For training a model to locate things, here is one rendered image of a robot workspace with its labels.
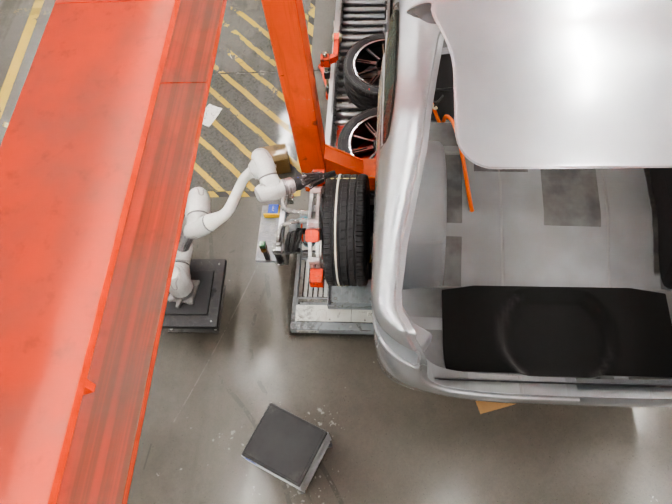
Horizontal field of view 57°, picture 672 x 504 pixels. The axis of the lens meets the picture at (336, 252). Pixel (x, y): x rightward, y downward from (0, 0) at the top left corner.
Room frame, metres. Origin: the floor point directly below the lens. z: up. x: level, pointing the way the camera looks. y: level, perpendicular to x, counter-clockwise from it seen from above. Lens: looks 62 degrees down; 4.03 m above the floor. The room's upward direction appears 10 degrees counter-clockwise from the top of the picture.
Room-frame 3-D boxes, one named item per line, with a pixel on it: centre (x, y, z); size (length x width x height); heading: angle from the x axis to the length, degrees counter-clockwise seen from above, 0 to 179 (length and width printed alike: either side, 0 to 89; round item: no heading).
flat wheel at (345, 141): (2.70, -0.47, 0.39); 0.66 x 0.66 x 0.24
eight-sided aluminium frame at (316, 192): (1.88, 0.07, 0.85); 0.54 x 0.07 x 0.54; 167
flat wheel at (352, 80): (3.43, -0.64, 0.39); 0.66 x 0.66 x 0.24
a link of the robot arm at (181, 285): (1.93, 1.05, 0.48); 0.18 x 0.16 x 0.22; 176
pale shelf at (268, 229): (2.17, 0.40, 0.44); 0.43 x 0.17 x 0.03; 167
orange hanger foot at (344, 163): (2.38, -0.30, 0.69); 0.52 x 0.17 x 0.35; 77
